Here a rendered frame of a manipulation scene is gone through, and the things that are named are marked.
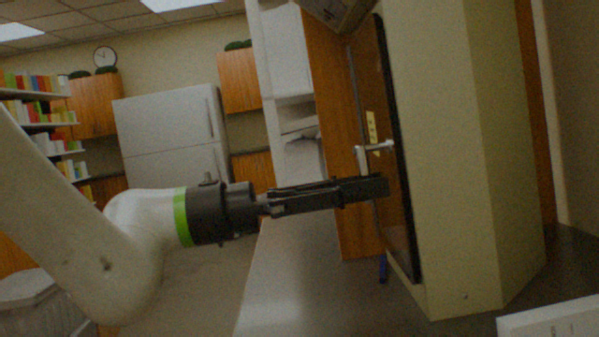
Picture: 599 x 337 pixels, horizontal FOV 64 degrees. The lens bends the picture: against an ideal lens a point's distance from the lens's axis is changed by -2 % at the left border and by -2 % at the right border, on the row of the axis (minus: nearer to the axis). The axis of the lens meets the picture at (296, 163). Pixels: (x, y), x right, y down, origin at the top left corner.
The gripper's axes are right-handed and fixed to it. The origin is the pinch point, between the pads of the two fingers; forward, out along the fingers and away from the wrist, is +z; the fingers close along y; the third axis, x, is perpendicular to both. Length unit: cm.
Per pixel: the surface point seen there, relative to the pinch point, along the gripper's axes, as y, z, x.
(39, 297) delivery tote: 152, -141, 52
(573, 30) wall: 23, 49, -20
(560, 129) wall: 33, 49, 0
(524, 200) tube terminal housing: 3.8, 25.8, 7.3
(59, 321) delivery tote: 169, -144, 71
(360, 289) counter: 12.4, -1.8, 20.4
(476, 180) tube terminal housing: -5.3, 15.2, 0.9
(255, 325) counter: 4.6, -20.6, 20.5
